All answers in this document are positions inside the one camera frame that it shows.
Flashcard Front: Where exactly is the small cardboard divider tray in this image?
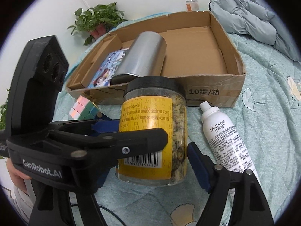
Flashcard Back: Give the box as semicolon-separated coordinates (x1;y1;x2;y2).
67;35;122;90

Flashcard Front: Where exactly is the person's left hand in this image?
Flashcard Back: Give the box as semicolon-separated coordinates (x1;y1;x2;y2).
6;158;32;194

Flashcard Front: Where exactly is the large cardboard box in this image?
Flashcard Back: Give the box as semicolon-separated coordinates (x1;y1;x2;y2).
66;11;246;108

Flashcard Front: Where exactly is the silver metal can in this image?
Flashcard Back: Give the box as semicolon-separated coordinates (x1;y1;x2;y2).
110;31;167;85

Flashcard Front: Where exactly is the small orange label jar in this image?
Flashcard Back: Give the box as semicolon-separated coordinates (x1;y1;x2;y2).
186;0;199;12

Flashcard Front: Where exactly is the pastel rubiks cube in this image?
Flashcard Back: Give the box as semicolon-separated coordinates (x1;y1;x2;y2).
69;96;99;120

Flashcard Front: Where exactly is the white spray bottle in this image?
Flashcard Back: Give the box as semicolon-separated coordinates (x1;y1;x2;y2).
199;102;259;178

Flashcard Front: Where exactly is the light blue puffer jacket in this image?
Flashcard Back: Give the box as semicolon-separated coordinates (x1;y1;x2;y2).
209;0;300;61

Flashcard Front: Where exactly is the green leafy plant left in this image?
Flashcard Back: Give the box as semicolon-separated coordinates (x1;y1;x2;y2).
0;89;10;130

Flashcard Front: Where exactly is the potted plant red pot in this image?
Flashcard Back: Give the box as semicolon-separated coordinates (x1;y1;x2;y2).
67;2;127;46

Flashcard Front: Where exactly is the yellow label glass jar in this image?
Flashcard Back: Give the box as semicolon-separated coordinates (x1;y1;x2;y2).
116;76;187;186

